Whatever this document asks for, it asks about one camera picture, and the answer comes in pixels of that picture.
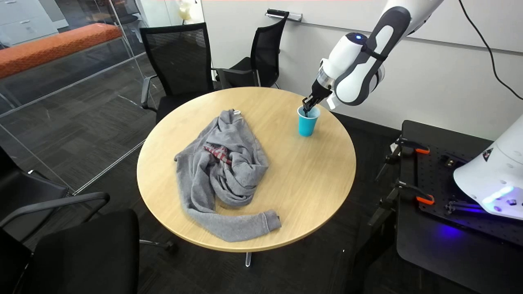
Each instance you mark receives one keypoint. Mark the orange bench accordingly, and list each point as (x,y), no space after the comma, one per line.
(53,47)

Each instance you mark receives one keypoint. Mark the black whiteboard eraser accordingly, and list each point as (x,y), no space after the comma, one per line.
(278,12)

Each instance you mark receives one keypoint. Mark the row of black office chairs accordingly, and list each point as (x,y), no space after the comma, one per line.
(81,253)

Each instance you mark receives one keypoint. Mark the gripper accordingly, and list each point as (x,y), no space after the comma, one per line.
(320,91)

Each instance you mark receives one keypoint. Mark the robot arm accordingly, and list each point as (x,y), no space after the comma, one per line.
(356,77)

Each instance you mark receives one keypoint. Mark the silver whiteboard tray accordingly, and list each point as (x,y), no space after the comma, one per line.
(292,17)

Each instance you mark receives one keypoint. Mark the whiteboard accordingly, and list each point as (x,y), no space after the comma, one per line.
(335,12)

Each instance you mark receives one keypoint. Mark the white cabinet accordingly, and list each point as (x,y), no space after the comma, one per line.
(24,20)

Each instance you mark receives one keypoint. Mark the black clamp with orange grip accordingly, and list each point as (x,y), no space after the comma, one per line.
(413,192)
(412,145)

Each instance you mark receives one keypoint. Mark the grey hooded sweatshirt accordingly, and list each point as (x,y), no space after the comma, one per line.
(229,179)

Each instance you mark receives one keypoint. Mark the black mesh office chair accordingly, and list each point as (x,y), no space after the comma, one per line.
(265,49)
(179,61)

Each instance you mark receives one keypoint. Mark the blue plastic cup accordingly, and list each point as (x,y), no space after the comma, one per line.
(307,124)

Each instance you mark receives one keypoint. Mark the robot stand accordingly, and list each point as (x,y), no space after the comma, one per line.
(441,249)

